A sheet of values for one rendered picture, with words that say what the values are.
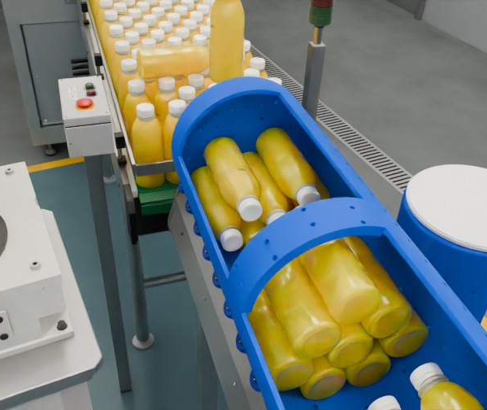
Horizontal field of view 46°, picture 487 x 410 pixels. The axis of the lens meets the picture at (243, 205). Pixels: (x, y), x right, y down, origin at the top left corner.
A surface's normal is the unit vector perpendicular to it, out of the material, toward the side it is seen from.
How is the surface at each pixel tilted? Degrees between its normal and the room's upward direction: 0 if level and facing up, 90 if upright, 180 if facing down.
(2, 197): 2
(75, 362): 0
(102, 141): 90
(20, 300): 90
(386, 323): 88
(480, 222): 0
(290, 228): 26
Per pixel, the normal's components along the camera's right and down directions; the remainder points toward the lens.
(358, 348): 0.27, 0.60
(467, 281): -0.29, 0.58
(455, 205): 0.04, -0.79
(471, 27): -0.90, 0.24
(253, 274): -0.79, -0.29
